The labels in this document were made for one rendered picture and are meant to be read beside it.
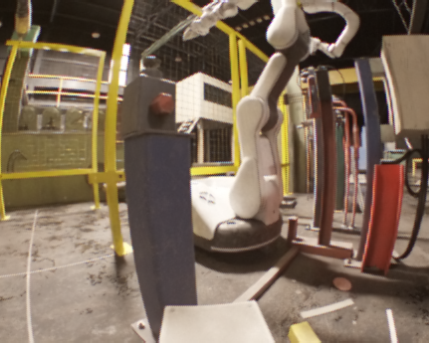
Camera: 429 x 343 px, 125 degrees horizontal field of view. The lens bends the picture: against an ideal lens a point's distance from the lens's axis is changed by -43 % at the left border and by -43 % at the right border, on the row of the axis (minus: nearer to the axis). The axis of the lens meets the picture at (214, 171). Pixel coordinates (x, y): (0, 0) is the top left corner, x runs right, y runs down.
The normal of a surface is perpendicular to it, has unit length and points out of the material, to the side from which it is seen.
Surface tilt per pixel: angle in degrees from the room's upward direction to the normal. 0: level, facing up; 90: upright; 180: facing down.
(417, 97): 90
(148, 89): 90
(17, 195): 90
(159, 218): 90
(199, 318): 0
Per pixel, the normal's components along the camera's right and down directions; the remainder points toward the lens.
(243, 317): -0.02, -1.00
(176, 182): 0.74, 0.02
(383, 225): -0.67, 0.05
